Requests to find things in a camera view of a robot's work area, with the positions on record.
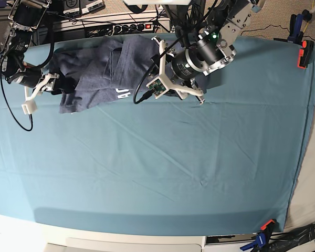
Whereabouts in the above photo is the black camera cable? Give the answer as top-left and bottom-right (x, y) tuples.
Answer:
(0, 23), (56, 132)
(132, 0), (218, 105)

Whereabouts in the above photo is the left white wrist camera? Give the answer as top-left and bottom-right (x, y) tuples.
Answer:
(146, 78), (169, 99)

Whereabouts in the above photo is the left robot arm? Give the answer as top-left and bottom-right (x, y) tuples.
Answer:
(139, 1), (265, 103)

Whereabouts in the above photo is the teal table cloth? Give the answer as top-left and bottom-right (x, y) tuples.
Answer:
(0, 37), (315, 236)

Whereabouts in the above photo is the orange blue clamp bottom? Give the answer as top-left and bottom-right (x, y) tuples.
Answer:
(240, 219), (277, 251)

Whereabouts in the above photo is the blue-grey heather T-shirt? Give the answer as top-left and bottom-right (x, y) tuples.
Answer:
(48, 35), (209, 115)

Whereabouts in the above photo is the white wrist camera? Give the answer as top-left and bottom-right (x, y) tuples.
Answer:
(146, 78), (169, 99)
(22, 100), (37, 115)

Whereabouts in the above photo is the white power strip red switch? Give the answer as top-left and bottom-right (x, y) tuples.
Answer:
(83, 19), (171, 36)

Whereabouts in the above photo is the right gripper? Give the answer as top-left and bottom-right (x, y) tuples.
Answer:
(15, 72), (76, 103)

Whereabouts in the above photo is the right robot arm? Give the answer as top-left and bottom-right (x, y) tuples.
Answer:
(0, 1), (75, 96)

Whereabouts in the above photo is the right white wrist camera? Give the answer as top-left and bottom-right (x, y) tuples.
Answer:
(22, 100), (37, 115)

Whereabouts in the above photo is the black plastic bag bottom right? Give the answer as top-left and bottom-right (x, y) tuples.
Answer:
(268, 224), (315, 252)

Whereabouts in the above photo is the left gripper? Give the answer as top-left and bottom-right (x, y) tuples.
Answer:
(148, 35), (207, 106)

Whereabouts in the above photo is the orange black clamp upper right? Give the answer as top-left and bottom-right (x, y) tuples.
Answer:
(297, 40), (314, 69)

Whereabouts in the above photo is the blue clamp upper right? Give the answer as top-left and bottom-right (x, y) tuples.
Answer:
(287, 14), (304, 45)

